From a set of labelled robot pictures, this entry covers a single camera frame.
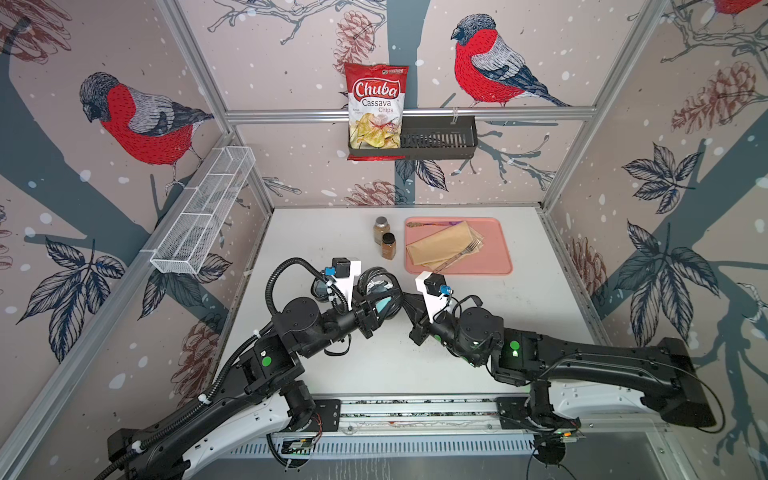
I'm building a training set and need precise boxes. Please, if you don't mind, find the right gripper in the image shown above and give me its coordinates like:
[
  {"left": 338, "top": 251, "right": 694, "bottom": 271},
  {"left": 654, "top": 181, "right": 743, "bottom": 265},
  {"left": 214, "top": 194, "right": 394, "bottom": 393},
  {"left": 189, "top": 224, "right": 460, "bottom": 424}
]
[{"left": 398, "top": 291, "right": 485, "bottom": 371}]

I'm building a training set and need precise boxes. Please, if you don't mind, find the clear pouch black zipper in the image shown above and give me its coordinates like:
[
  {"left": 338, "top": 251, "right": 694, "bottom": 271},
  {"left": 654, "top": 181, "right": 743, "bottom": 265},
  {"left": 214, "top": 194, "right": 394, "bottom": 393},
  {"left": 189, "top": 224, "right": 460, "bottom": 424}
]
[{"left": 310, "top": 277, "right": 336, "bottom": 303}]

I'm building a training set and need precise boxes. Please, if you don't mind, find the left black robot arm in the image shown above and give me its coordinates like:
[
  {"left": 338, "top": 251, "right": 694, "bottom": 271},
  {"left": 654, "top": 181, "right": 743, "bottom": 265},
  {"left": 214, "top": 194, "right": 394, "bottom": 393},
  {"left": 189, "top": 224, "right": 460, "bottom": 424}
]
[{"left": 98, "top": 257, "right": 401, "bottom": 479}]

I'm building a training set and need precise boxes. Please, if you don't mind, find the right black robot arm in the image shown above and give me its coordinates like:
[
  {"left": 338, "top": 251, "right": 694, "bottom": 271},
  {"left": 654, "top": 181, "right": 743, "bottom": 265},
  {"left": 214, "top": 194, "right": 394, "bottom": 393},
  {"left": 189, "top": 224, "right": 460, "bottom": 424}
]
[{"left": 405, "top": 306, "right": 716, "bottom": 429}]

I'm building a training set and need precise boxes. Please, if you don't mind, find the orange pepper spice jar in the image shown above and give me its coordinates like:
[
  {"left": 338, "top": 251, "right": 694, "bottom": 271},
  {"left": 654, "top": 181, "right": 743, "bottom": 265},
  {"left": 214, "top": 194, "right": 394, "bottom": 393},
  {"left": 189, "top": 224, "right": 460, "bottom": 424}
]
[{"left": 381, "top": 232, "right": 396, "bottom": 260}]

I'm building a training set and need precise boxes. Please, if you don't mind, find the yellow folded napkin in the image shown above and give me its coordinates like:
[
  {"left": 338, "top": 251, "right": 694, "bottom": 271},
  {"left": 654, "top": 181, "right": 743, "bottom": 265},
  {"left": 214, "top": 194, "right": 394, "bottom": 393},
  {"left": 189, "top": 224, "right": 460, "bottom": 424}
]
[{"left": 406, "top": 221, "right": 484, "bottom": 271}]

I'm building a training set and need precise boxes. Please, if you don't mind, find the shichimi spice jar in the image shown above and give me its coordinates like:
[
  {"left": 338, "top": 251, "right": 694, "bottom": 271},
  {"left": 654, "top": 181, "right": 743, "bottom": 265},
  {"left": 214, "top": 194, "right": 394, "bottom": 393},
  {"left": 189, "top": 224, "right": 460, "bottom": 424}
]
[{"left": 373, "top": 216, "right": 390, "bottom": 245}]

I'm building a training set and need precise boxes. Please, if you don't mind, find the pink tray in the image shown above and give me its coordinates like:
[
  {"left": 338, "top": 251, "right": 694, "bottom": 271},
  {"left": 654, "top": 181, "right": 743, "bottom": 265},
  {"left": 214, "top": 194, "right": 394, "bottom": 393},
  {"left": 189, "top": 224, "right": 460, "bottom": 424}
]
[{"left": 404, "top": 216, "right": 513, "bottom": 276}]

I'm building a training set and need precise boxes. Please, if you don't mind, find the Chuba cassava chips bag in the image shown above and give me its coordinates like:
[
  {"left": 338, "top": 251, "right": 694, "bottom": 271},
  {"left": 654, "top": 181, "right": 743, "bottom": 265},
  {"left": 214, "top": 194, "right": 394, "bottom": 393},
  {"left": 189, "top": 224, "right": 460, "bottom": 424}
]
[{"left": 344, "top": 63, "right": 409, "bottom": 161}]

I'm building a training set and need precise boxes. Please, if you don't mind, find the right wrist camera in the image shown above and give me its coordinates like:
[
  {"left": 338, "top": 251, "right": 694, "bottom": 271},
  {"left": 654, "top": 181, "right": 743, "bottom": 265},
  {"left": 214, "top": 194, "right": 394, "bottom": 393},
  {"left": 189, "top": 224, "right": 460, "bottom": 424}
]
[{"left": 415, "top": 271, "right": 453, "bottom": 323}]

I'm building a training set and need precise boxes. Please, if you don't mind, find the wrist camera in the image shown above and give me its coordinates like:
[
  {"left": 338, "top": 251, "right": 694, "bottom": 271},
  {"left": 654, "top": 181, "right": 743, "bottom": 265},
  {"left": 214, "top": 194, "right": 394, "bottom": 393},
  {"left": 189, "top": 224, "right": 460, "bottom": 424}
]
[
  {"left": 415, "top": 271, "right": 453, "bottom": 323},
  {"left": 323, "top": 257, "right": 362, "bottom": 301}
]

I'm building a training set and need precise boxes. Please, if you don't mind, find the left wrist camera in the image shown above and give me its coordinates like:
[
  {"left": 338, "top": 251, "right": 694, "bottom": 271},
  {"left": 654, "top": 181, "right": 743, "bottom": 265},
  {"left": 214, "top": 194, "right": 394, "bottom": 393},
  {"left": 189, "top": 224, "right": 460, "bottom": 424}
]
[{"left": 323, "top": 257, "right": 362, "bottom": 301}]

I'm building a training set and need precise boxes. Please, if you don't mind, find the pink handled spoon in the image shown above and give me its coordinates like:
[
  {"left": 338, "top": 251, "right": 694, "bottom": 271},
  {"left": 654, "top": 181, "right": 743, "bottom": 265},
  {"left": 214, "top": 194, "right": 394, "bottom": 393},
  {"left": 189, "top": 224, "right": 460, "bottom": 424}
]
[{"left": 406, "top": 221, "right": 463, "bottom": 228}]

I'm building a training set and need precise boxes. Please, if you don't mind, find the pink handled fork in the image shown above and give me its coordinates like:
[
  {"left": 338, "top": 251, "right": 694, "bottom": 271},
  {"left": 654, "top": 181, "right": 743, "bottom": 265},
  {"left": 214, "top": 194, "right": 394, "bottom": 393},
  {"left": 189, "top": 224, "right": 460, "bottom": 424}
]
[{"left": 433, "top": 239, "right": 482, "bottom": 273}]

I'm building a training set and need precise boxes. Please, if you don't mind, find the black wall basket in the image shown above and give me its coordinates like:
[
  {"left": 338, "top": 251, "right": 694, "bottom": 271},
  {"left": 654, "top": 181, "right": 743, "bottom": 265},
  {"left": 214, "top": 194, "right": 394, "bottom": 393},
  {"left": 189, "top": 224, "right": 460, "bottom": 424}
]
[{"left": 349, "top": 116, "right": 478, "bottom": 161}]

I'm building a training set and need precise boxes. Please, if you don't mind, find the aluminium frame rail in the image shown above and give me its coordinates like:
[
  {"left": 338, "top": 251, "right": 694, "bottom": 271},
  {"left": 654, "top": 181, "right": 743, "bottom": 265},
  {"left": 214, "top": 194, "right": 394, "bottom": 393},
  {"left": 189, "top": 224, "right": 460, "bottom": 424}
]
[{"left": 225, "top": 106, "right": 597, "bottom": 125}]

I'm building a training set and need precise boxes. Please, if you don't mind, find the white wire mesh shelf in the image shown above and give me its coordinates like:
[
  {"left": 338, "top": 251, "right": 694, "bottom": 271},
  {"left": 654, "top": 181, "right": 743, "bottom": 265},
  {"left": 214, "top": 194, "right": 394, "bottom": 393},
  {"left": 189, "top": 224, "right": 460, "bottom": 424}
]
[{"left": 150, "top": 146, "right": 255, "bottom": 275}]

